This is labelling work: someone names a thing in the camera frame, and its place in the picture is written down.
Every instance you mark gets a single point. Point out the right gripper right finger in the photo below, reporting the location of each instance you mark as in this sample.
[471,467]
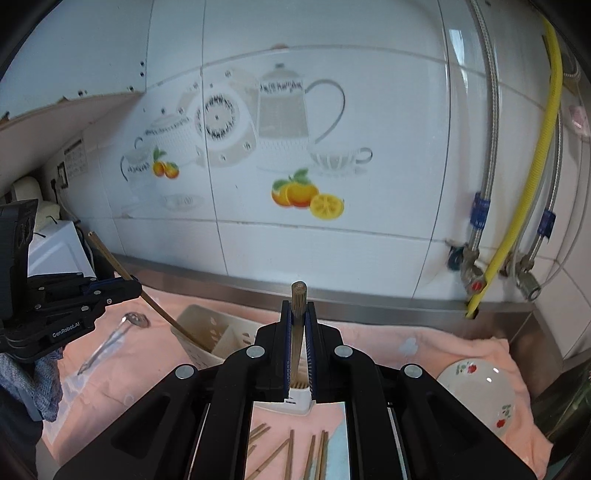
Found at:
[402,423]

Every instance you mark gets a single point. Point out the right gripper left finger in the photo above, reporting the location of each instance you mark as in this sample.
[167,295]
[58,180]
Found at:
[194,423]

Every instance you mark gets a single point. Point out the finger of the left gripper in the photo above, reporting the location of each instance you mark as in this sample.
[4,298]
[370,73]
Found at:
[100,302]
[114,286]

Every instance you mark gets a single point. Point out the wooden chopstick one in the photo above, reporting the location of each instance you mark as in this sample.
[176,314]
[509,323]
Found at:
[109,267]

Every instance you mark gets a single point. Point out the wooden chopstick two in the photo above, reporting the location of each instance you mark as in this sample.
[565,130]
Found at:
[258,431]

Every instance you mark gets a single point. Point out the wooden chopstick three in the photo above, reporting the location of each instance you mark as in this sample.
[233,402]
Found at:
[266,462]

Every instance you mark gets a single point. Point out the wooden chopstick seven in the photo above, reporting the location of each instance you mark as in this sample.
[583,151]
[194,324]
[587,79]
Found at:
[325,458]

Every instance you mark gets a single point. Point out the wooden chopstick six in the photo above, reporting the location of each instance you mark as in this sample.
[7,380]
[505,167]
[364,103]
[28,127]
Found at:
[321,454]

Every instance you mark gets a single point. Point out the wooden chopstick nine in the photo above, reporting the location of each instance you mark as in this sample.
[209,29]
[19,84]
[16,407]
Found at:
[298,305]

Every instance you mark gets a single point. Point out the wooden chopstick four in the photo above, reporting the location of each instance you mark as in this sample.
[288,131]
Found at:
[288,470]

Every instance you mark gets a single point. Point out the wooden chopstick five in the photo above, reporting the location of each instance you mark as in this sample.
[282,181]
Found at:
[310,458]

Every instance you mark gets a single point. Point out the grey gloved left hand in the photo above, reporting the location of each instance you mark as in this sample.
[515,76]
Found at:
[36,385]

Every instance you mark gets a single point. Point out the metal spoon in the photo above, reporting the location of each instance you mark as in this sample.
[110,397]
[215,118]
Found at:
[128,320]

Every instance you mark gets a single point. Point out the pink towel mat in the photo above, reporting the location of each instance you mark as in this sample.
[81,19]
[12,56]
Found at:
[140,358]

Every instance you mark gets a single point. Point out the white microwave oven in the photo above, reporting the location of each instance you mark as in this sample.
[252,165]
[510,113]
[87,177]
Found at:
[57,249]

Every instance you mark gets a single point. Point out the white floral plate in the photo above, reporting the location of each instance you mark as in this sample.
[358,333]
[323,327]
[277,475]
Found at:
[484,389]

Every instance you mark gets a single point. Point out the cream utensil holder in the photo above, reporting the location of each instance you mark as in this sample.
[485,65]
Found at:
[217,335]

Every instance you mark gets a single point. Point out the metal angle valve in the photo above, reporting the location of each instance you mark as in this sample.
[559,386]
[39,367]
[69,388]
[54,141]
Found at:
[519,268]

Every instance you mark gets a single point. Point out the wall power socket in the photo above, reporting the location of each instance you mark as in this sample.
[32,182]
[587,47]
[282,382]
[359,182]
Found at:
[62,178]

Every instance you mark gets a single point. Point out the wall notice sticker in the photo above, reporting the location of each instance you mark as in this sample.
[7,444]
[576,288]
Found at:
[75,159]

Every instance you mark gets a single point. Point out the red handled valve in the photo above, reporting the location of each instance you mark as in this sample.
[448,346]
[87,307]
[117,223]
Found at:
[462,259]

